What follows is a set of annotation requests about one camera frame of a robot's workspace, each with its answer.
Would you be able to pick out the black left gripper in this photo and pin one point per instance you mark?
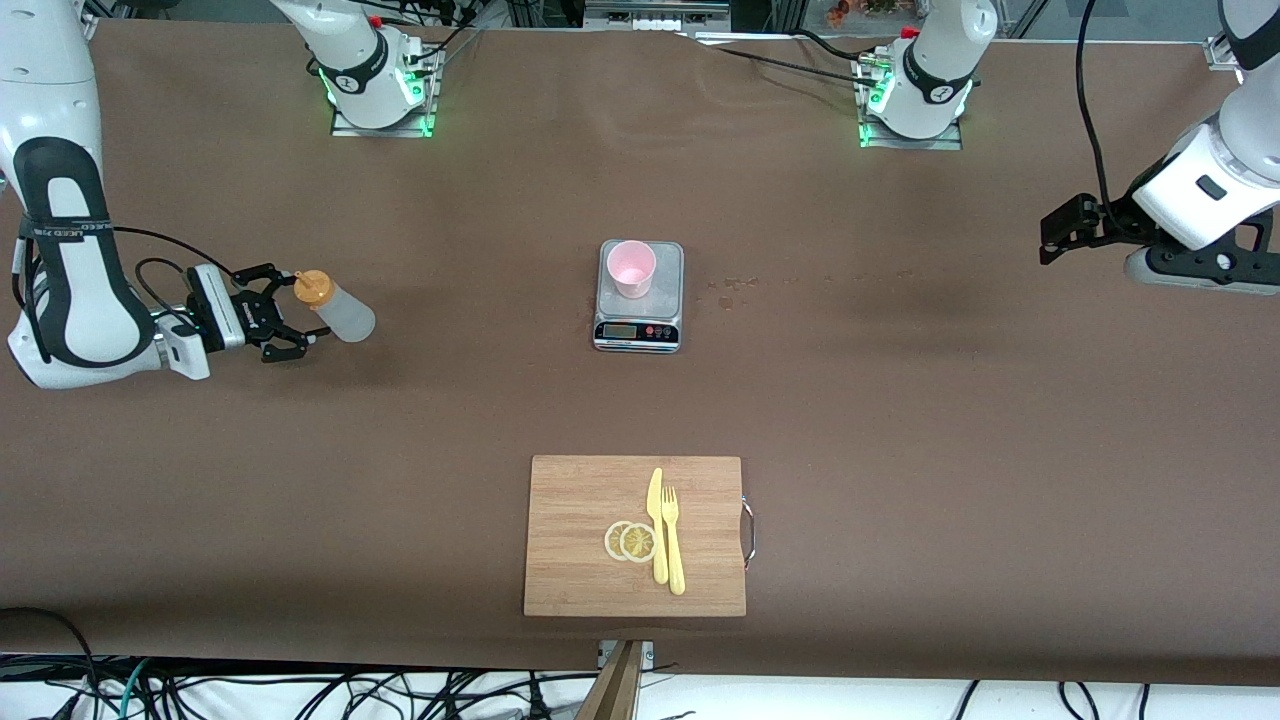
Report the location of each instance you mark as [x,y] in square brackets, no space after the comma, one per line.
[1103,222]

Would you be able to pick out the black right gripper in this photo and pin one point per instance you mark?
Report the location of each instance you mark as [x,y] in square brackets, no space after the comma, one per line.
[244,314]

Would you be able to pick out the clear sauce bottle orange cap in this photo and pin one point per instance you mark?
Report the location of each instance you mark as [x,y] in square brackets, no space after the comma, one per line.
[350,318]

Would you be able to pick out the pink plastic cup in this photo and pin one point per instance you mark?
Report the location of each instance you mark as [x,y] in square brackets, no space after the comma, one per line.
[632,265]

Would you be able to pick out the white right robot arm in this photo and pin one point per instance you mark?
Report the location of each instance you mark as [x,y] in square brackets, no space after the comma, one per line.
[50,90]

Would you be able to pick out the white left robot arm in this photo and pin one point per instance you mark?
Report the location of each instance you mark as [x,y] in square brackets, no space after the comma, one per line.
[1175,200]

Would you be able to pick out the brown table cover sheet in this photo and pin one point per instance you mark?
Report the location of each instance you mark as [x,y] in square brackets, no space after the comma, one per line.
[900,520]

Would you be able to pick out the wooden cutting board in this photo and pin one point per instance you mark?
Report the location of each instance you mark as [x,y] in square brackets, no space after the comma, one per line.
[580,540]

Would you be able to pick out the silver digital kitchen scale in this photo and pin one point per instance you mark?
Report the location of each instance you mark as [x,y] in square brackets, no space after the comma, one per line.
[668,300]

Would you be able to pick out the lemon slice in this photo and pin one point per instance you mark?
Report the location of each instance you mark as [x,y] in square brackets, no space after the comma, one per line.
[610,540]
[638,543]

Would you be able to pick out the yellow plastic knife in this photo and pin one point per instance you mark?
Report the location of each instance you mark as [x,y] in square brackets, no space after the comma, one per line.
[655,500]

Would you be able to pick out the yellow plastic fork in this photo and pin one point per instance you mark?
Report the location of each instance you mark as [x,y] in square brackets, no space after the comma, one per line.
[677,570]

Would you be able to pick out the white power strip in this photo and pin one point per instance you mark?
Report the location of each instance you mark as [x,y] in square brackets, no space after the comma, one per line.
[655,18]

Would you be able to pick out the wooden beam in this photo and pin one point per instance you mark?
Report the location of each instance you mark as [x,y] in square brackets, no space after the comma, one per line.
[615,690]

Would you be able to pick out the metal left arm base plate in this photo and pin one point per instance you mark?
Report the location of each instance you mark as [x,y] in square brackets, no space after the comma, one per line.
[930,144]

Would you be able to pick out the aluminium corner bracket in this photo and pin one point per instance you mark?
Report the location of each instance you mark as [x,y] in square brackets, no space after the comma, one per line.
[1218,52]

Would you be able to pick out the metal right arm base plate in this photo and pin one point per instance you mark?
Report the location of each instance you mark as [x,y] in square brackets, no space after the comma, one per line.
[400,131]

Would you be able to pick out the small metal bracket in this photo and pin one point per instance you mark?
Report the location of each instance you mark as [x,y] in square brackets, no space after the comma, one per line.
[648,652]

